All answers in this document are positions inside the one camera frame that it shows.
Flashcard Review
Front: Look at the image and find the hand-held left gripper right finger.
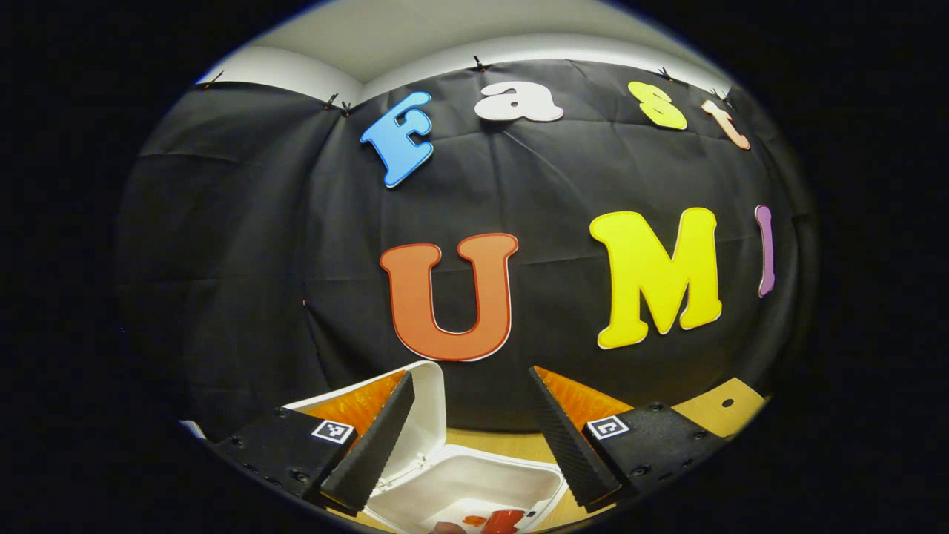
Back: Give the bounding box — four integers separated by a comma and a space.
528, 365, 731, 514

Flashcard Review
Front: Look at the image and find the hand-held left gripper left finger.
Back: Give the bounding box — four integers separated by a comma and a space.
210, 369, 416, 515

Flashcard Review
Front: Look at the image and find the white desktop garbage bin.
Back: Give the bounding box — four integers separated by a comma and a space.
284, 360, 566, 534

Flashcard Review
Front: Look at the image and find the black backdrop cloth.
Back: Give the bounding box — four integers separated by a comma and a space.
115, 58, 820, 442

